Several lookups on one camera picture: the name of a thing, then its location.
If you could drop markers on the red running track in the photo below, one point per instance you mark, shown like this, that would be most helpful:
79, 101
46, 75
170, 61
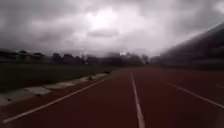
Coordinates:
110, 106

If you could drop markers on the grass field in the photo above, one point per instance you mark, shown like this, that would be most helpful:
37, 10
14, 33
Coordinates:
40, 75

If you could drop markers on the row of trees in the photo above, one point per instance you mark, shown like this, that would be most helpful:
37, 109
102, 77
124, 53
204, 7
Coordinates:
113, 59

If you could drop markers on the grandstand building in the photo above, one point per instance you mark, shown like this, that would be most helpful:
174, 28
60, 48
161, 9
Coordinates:
203, 50

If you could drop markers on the grey concrete kerb strip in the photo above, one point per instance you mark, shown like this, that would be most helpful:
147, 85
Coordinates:
36, 90

